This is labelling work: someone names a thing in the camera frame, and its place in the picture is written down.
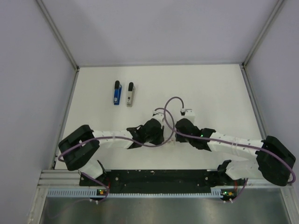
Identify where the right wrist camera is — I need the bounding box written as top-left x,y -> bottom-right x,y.
180,108 -> 195,123

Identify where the purple cable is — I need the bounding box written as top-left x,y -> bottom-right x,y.
58,107 -> 176,203
164,97 -> 296,203

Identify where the aluminium frame rail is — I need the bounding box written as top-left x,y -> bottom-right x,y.
37,170 -> 80,188

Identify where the blue stapler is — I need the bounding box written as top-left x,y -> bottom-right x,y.
113,80 -> 122,105

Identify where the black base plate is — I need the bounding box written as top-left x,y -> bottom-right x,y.
79,169 -> 239,194

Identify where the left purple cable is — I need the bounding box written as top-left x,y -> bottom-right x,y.
58,107 -> 176,203

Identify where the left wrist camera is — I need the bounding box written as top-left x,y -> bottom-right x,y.
152,110 -> 164,123

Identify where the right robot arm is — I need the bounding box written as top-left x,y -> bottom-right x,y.
175,118 -> 296,186

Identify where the white cable duct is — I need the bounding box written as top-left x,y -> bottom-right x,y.
47,188 -> 99,198

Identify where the small white staple box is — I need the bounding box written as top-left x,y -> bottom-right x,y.
165,138 -> 176,145

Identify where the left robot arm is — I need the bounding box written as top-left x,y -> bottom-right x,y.
58,114 -> 164,185

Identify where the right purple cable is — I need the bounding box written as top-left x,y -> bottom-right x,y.
164,97 -> 296,203

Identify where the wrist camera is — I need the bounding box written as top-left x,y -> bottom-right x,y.
180,108 -> 195,123
152,110 -> 164,123

